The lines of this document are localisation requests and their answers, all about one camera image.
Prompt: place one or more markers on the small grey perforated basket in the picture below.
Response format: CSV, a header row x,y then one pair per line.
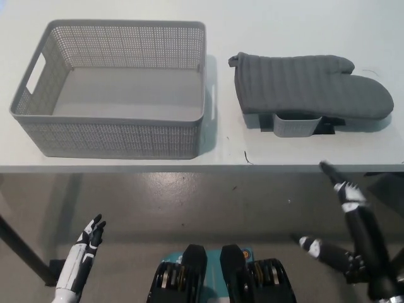
x,y
293,128

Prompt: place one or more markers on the black flat mat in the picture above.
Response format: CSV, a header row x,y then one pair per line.
x,y
328,126

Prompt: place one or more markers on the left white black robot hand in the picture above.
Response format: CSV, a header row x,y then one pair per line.
x,y
80,255

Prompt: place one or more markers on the grey quilted oven glove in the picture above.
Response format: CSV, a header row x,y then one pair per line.
x,y
284,85

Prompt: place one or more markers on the black table leg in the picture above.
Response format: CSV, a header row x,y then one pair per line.
x,y
25,249

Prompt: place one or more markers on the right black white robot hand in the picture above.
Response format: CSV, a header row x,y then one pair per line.
x,y
366,233

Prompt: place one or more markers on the large grey perforated basket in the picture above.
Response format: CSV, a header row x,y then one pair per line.
x,y
126,139

